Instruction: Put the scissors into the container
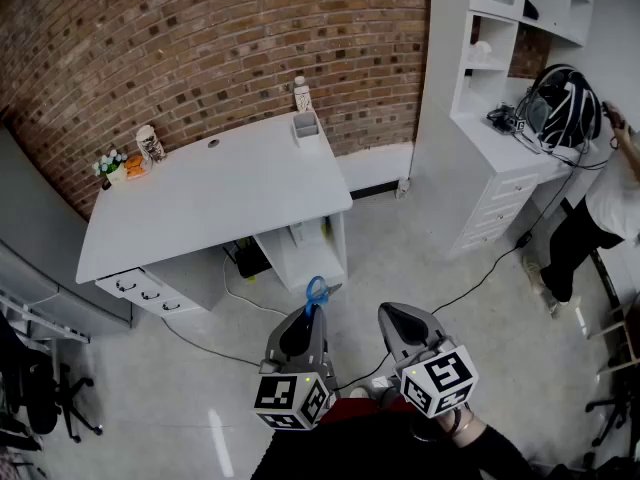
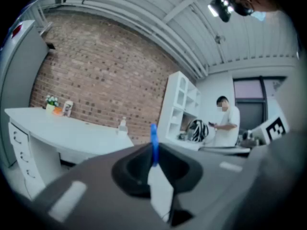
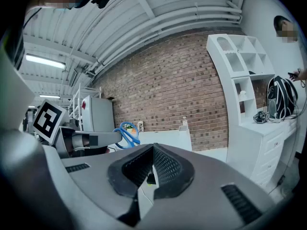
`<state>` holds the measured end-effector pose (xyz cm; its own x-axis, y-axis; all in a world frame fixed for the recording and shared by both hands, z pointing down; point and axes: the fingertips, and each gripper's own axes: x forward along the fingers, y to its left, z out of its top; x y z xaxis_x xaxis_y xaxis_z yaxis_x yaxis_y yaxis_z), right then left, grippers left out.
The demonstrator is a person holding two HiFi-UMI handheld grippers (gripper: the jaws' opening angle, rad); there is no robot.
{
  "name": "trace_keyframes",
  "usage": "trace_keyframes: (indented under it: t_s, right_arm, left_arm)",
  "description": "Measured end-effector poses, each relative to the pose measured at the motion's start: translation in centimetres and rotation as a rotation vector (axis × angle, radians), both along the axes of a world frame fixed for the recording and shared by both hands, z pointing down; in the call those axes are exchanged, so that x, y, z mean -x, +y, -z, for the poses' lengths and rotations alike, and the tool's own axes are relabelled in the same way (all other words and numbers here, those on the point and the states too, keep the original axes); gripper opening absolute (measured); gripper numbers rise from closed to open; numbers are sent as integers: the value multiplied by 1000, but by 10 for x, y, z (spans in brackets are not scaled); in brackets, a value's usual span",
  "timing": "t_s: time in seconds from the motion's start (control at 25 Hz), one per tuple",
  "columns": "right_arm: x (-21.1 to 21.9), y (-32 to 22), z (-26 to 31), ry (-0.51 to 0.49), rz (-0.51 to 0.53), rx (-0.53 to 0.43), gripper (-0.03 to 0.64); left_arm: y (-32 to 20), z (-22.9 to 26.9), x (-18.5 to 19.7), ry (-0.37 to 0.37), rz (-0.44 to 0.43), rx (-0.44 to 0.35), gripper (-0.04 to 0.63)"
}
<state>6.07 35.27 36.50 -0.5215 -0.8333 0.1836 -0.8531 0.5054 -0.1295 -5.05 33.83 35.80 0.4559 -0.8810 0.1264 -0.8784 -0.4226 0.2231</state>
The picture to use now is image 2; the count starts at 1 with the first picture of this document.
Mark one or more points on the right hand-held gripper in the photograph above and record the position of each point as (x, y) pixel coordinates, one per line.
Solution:
(271, 128)

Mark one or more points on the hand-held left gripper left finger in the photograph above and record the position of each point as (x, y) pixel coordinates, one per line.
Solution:
(130, 174)

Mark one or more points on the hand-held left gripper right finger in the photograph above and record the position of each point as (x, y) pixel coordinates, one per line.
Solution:
(182, 174)

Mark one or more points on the dark window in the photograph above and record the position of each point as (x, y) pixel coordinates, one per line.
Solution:
(249, 104)

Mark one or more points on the clear plastic bottle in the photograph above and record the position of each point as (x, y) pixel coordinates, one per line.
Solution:
(122, 124)

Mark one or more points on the white shelf cabinet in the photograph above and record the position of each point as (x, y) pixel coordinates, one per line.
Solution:
(178, 104)

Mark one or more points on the white desk with drawers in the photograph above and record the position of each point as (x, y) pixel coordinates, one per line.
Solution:
(60, 133)

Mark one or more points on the white patterned tumbler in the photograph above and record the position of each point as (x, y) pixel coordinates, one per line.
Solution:
(67, 108)

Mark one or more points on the round ceiling fixture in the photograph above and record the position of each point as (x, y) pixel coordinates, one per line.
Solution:
(219, 39)

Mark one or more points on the blue face mask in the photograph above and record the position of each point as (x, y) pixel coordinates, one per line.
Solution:
(259, 15)

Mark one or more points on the grey tall cabinet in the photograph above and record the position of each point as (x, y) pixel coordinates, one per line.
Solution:
(21, 80)

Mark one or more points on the black head camera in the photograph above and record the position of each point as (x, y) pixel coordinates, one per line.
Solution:
(224, 7)

